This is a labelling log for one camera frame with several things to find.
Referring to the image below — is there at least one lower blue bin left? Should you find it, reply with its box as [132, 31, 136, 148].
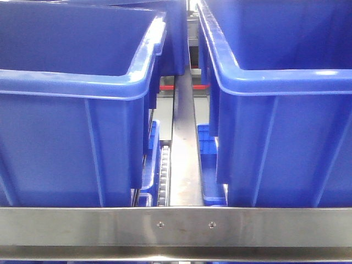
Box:
[138, 120, 161, 207]

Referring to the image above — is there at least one blue bin behind left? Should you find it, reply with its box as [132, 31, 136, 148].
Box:
[116, 1, 188, 76]

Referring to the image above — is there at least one lower blue bin right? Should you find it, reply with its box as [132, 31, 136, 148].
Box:
[197, 123, 227, 206]

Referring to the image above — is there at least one large blue bin left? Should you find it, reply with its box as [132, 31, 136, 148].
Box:
[1, 1, 166, 207]

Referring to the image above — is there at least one large blue bin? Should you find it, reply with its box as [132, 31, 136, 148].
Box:
[197, 1, 351, 207]
[1, 1, 166, 207]

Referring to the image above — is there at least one large blue bin right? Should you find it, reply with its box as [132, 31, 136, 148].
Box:
[197, 1, 351, 207]

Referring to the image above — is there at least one steel centre divider rail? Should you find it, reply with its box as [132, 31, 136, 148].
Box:
[169, 69, 204, 206]

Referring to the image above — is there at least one steel shelf front rail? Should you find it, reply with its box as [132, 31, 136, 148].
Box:
[1, 206, 351, 262]

